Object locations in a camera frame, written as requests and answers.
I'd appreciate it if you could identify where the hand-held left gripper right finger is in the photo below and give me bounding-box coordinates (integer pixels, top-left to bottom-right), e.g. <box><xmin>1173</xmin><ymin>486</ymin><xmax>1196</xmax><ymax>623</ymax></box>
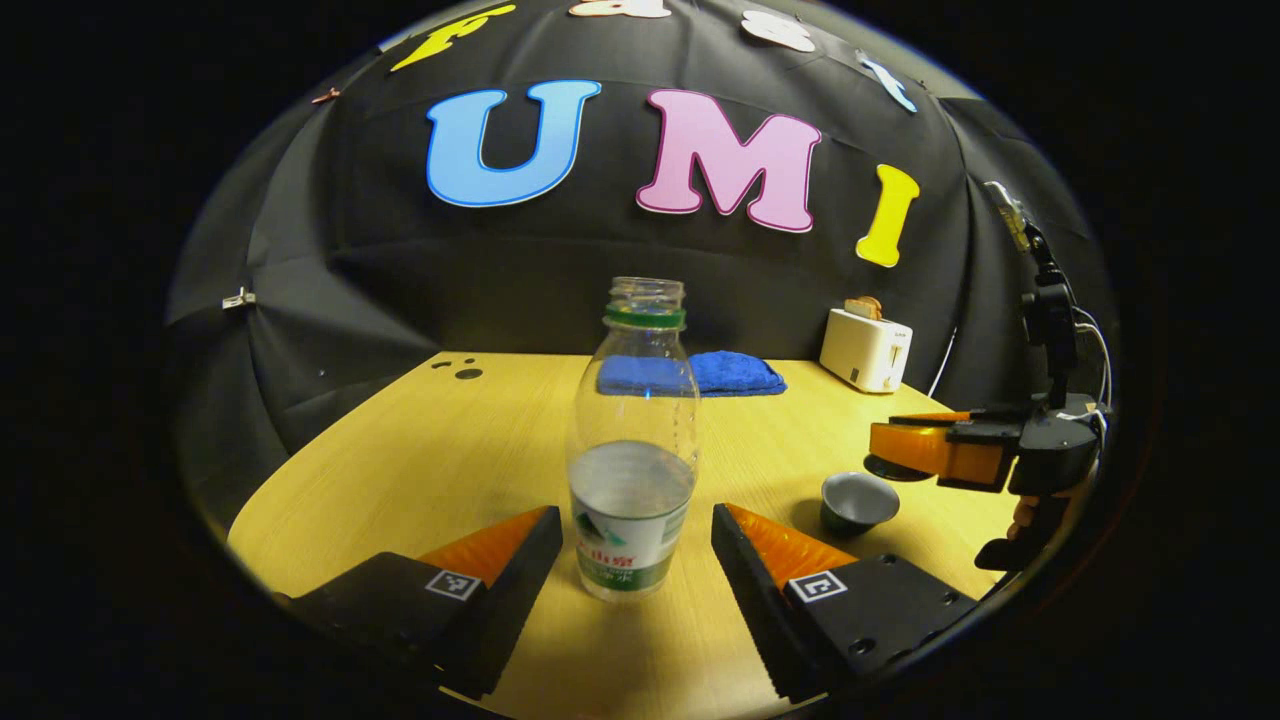
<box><xmin>711</xmin><ymin>503</ymin><xmax>981</xmax><ymax>706</ymax></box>

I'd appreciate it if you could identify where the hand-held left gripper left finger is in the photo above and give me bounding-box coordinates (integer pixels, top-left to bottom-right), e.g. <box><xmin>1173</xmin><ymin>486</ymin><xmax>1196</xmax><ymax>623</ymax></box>
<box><xmin>275</xmin><ymin>505</ymin><xmax>564</xmax><ymax>701</ymax></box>

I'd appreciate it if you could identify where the dark teacup lid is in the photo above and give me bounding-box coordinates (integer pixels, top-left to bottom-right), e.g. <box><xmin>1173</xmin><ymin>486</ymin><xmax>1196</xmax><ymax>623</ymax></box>
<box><xmin>863</xmin><ymin>453</ymin><xmax>937</xmax><ymax>484</ymax></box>

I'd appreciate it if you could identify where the grey teacup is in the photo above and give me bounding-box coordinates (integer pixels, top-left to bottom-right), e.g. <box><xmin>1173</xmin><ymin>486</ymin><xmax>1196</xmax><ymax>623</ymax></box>
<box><xmin>820</xmin><ymin>472</ymin><xmax>901</xmax><ymax>538</ymax></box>

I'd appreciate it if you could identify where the clear plastic water bottle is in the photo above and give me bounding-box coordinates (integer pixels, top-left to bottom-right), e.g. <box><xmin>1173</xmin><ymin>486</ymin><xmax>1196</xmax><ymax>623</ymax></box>
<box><xmin>566</xmin><ymin>277</ymin><xmax>701</xmax><ymax>603</ymax></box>

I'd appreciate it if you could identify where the white toaster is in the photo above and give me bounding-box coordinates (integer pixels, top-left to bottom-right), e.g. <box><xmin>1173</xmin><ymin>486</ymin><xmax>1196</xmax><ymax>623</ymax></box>
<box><xmin>819</xmin><ymin>307</ymin><xmax>913</xmax><ymax>394</ymax></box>

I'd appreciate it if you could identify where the blue folded towel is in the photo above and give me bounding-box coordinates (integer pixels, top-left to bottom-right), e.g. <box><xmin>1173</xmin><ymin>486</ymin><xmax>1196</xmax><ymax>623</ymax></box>
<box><xmin>597</xmin><ymin>350</ymin><xmax>788</xmax><ymax>398</ymax></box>

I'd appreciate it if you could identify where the black backdrop cloth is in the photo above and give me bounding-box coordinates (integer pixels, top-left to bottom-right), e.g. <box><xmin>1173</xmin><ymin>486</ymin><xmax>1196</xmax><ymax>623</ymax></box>
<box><xmin>165</xmin><ymin>0</ymin><xmax>1116</xmax><ymax>501</ymax></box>

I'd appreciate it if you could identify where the white toaster cable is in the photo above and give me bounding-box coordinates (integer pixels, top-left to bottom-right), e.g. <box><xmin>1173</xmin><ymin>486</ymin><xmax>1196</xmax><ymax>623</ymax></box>
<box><xmin>925</xmin><ymin>328</ymin><xmax>959</xmax><ymax>399</ymax></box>

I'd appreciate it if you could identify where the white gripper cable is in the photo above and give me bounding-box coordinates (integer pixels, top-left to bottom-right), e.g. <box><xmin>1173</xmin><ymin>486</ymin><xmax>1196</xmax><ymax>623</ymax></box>
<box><xmin>1073</xmin><ymin>306</ymin><xmax>1114</xmax><ymax>421</ymax></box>

